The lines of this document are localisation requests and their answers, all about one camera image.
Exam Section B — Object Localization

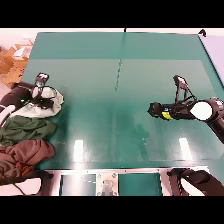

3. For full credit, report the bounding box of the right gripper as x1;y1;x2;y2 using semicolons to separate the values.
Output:
147;101;176;121

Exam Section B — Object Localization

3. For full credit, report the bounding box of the white garment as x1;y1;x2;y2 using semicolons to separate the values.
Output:
12;85;65;120

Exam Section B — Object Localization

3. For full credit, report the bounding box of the dark green garment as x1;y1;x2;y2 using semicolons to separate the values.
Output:
0;114;58;148

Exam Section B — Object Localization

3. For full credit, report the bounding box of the red-brown garment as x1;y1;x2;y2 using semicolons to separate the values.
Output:
0;138;56;178

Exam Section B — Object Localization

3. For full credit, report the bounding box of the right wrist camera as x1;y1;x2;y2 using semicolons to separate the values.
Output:
172;74;198;102

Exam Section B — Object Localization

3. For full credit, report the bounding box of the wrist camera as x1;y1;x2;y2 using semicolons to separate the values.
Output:
34;72;50;89
172;74;198;102

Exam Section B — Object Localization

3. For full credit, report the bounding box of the silver frame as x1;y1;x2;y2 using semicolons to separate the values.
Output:
43;165;212;197

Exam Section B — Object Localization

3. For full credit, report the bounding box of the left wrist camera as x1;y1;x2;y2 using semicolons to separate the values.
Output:
34;72;50;89

